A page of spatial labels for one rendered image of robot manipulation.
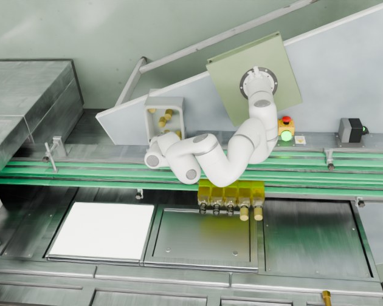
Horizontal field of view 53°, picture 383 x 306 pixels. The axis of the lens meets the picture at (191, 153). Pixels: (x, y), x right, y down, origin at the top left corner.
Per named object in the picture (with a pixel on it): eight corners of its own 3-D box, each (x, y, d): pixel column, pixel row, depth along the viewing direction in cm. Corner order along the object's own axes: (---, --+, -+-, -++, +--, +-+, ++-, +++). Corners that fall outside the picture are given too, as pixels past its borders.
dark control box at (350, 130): (337, 132, 176) (341, 142, 170) (340, 117, 172) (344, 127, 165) (356, 132, 175) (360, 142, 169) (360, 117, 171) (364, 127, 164)
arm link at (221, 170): (244, 125, 119) (224, 150, 110) (262, 160, 124) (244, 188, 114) (210, 133, 128) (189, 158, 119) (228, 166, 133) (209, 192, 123)
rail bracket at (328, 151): (320, 151, 169) (326, 170, 158) (323, 137, 164) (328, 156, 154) (330, 151, 168) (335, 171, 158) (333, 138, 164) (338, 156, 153)
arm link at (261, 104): (273, 86, 143) (277, 106, 130) (275, 117, 150) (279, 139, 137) (247, 90, 144) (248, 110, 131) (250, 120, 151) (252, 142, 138)
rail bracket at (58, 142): (64, 150, 197) (46, 178, 179) (55, 122, 187) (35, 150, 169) (73, 150, 196) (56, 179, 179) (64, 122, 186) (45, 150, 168)
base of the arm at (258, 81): (236, 70, 156) (237, 86, 144) (267, 59, 153) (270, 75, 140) (248, 102, 164) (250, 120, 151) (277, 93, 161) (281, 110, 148)
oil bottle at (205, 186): (201, 176, 185) (197, 208, 168) (200, 167, 181) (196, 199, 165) (213, 176, 184) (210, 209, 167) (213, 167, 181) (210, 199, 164)
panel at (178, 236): (73, 204, 192) (45, 260, 166) (72, 200, 190) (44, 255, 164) (256, 211, 181) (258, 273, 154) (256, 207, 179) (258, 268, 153)
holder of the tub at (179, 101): (154, 144, 193) (151, 154, 187) (147, 96, 176) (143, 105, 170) (188, 145, 191) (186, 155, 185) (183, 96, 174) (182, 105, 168)
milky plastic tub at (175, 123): (152, 136, 189) (148, 147, 183) (146, 96, 176) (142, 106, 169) (187, 137, 187) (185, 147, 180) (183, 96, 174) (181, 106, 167)
